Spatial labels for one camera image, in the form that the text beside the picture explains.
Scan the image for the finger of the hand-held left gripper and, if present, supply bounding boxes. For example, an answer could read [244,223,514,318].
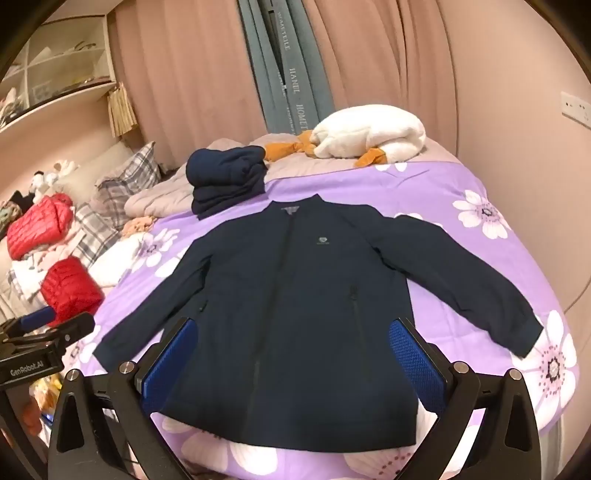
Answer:
[0,307,58,337]
[0,313,96,354]

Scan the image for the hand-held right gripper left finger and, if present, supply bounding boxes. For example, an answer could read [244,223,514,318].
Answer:
[48,318,200,480]

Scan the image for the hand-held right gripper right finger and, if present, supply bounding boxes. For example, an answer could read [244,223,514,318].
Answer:
[389,316,544,480]

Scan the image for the navy blue jacket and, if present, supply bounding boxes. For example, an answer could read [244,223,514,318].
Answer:
[92,194,544,449]

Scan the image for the pile of white pink clothes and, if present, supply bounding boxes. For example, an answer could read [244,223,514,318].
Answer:
[7,249,52,306]

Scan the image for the folded navy blue clothes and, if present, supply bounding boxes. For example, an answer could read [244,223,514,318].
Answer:
[185,145,269,220]

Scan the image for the red down jacket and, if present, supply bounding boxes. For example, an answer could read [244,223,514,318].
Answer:
[7,194,77,260]
[41,257,105,317]

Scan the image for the yellow orange cloth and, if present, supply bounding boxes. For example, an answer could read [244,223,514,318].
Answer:
[25,373,64,441]

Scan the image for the white cloth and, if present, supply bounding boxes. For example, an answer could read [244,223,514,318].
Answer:
[90,234,154,289]

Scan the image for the plaid pillow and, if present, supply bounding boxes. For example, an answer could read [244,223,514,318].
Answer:
[95,141,162,217]
[69,203,123,269]

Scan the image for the green patterned cloth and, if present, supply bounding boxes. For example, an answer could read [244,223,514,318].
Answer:
[0,200,22,234]

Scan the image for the black cloth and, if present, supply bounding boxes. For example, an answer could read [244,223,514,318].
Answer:
[9,191,36,214]

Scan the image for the peach cloth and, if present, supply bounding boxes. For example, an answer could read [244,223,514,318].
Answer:
[121,216,161,239]

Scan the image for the white plush toy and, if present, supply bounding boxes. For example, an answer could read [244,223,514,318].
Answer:
[30,159,79,195]

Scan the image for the purple floral bedsheet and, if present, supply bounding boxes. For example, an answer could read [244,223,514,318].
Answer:
[60,159,580,480]

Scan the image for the beige hanging cloth bundle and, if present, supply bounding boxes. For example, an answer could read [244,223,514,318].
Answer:
[107,83,139,138]

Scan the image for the white plush goose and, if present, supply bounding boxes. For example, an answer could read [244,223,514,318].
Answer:
[264,105,428,168]

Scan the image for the pink curtain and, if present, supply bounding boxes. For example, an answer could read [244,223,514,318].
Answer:
[113,0,273,169]
[300,0,458,160]

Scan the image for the grey-blue curtain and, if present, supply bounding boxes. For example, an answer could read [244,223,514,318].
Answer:
[238,0,335,136]

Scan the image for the white wall shelf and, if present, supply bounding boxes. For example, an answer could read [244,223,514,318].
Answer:
[0,9,118,134]

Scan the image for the white wall socket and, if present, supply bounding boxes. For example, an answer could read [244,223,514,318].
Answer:
[560,91,591,124]

